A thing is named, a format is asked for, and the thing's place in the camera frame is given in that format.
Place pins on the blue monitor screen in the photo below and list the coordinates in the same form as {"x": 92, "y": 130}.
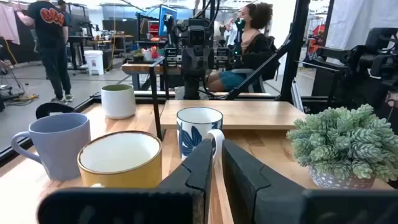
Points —
{"x": 164, "y": 21}

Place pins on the white mug blue floral print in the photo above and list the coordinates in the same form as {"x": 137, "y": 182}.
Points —
{"x": 196, "y": 124}

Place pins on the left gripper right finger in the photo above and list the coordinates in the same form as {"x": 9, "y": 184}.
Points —
{"x": 264, "y": 199}

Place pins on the person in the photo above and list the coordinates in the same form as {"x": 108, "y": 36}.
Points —
{"x": 255, "y": 49}
{"x": 51, "y": 40}

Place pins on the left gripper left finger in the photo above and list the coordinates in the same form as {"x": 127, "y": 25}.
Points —
{"x": 174, "y": 202}

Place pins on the succulent plant patterned grey pot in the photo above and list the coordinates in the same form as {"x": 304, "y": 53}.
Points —
{"x": 342, "y": 146}

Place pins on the thin black metal stand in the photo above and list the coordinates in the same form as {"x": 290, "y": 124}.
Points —
{"x": 155, "y": 99}

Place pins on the black machinery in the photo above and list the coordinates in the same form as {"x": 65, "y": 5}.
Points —
{"x": 357, "y": 74}

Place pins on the black aluminium table frame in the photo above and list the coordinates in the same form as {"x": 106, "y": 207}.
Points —
{"x": 295, "y": 62}

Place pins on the lavender ceramic mug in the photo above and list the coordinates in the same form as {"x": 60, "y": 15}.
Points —
{"x": 59, "y": 146}

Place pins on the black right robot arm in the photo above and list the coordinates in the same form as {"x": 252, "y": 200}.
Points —
{"x": 192, "y": 88}

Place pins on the wooden table black legs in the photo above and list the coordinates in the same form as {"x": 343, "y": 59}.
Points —
{"x": 136, "y": 68}

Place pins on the pink cloth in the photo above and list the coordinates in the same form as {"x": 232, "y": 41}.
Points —
{"x": 8, "y": 25}

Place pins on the white plastic bin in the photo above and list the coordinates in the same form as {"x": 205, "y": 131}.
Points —
{"x": 94, "y": 62}

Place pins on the wooden riser shelf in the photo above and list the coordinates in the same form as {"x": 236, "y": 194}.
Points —
{"x": 242, "y": 115}

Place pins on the white curtain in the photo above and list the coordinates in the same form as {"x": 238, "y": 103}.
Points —
{"x": 357, "y": 21}

